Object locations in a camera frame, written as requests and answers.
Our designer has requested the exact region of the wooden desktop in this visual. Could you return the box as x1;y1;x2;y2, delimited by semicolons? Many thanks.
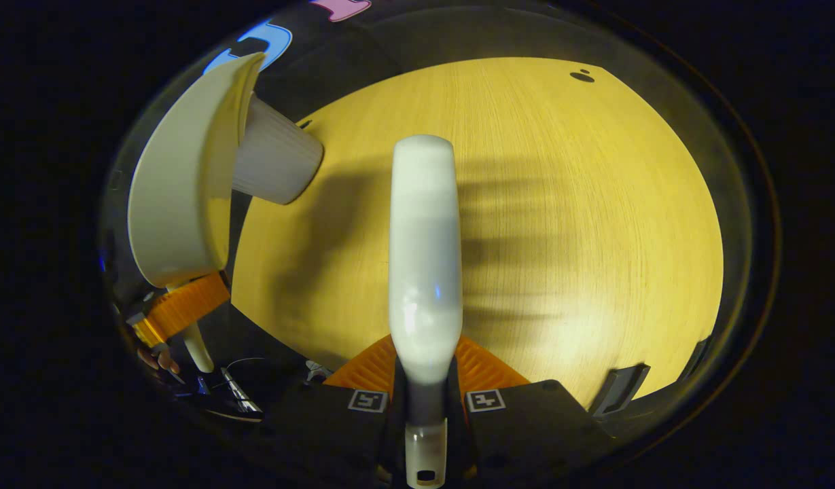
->
230;57;724;410

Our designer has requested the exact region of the white plastic dustpan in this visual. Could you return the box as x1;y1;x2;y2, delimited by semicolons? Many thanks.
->
126;52;266;374

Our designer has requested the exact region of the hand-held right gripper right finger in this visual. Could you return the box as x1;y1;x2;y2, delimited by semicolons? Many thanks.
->
446;334;615;479

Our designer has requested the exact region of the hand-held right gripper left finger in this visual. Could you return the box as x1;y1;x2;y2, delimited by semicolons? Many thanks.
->
257;334;410;479

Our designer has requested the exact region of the white ribbed garbage bin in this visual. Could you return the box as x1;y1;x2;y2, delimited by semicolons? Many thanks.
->
232;94;325;206

